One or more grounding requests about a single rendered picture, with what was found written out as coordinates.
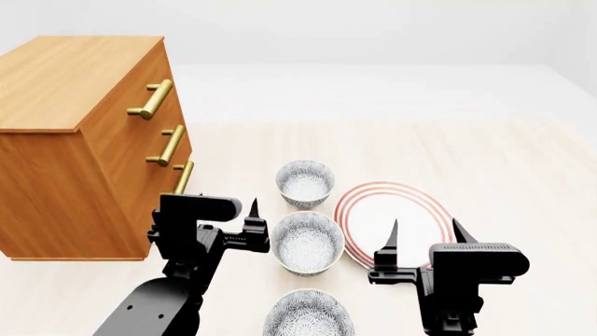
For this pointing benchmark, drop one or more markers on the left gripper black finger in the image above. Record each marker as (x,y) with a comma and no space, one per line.
(256,224)

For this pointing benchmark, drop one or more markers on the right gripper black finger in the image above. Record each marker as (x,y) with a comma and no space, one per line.
(464,235)
(391,255)

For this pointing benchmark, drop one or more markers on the small grey patterned bowl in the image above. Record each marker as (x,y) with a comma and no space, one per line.
(305,183)

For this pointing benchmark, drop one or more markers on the white plate with red rings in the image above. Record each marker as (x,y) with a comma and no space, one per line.
(401,213)

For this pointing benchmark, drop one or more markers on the wooden three-drawer cabinet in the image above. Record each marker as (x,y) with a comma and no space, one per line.
(56,168)

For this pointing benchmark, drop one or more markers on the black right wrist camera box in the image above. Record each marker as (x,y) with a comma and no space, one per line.
(480,259)

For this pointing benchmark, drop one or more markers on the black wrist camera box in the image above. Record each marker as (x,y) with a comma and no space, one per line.
(480,259)
(200,207)

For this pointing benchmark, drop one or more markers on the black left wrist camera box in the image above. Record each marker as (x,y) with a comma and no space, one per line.
(200,207)

